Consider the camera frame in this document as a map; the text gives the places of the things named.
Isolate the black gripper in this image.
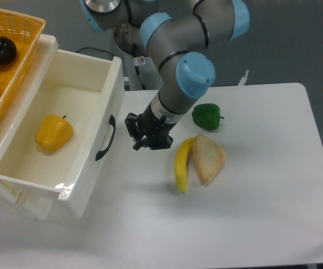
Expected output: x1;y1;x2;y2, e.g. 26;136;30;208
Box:
124;105;176;151

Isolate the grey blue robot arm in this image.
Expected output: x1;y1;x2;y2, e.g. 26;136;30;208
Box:
80;1;250;150

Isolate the white drawer cabinet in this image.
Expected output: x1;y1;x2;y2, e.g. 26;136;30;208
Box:
0;34;58;220

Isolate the yellow banana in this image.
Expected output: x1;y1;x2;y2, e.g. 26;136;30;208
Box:
174;137;195;193

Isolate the green bell pepper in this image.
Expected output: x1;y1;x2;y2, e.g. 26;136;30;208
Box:
192;103;224;131

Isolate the bread slice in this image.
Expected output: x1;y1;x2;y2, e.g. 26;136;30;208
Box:
193;134;226;185

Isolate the yellow bell pepper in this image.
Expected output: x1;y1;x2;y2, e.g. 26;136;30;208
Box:
35;114;74;152

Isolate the orange woven basket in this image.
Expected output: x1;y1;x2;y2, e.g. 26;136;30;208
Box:
0;8;45;121

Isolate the black round fruit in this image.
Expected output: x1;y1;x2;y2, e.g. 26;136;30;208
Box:
0;36;17;65

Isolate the black floor cable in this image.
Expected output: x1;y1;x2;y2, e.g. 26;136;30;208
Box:
74;47;113;55

